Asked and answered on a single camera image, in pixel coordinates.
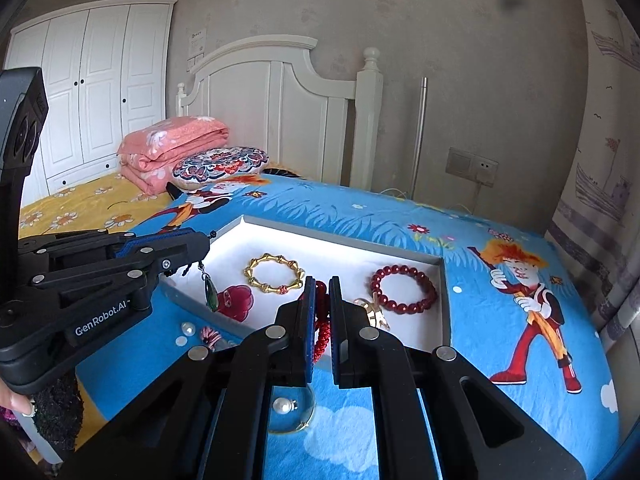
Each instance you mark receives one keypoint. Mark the clear crystal beads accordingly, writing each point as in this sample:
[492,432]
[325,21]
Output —
[188,329]

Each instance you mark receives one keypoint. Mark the red glossy hair clip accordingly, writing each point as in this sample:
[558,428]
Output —
[237,302]

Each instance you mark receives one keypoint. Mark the folded pink floral quilt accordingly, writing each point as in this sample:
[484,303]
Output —
[170,150]

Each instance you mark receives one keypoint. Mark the gold bamboo-style bangle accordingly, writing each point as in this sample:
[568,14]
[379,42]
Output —
[248,272]

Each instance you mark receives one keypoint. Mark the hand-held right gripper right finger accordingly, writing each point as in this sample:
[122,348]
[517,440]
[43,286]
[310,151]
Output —
[336,315]

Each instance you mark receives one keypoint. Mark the person's left hand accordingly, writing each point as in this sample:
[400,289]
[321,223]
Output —
[15,404]

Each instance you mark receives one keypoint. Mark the grey wall switch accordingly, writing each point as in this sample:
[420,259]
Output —
[459,162]

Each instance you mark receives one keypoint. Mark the white wooden headboard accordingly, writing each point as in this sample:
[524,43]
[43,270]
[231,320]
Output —
[300,90]

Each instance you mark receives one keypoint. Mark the metal pole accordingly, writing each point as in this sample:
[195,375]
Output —
[419,135]

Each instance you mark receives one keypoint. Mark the white paper notice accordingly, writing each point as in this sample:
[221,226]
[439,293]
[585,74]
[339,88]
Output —
[196,50]

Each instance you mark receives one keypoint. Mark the gold hoop with pearl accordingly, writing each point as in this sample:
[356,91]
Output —
[282,404]

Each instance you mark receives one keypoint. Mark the patterned round pillow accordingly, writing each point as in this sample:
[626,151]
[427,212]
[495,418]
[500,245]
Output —
[220,165]

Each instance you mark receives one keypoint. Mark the grey wall socket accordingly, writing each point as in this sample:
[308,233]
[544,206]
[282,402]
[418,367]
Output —
[484,169]

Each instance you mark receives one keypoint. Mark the white wardrobe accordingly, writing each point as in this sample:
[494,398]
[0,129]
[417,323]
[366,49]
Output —
[100,85]

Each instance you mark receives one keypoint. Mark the grey cardboard tray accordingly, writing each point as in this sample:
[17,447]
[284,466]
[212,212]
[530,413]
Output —
[280,245]

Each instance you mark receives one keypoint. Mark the boat-print curtain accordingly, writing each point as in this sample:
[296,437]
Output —
[600,160]

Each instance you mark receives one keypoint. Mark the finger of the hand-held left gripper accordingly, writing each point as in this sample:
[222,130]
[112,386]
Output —
[180,255]
[150,239]

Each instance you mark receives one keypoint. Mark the pink knotted tassel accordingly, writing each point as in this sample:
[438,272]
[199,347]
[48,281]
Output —
[209,335]

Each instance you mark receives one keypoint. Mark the yellow floral bedsheet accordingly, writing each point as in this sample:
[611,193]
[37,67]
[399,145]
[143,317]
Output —
[75,200]

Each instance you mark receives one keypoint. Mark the blue cartoon printed blanket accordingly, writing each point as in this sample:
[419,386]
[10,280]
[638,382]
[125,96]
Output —
[450,285]

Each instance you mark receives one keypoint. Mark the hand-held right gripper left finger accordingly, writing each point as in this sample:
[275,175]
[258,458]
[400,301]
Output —
[310,315]

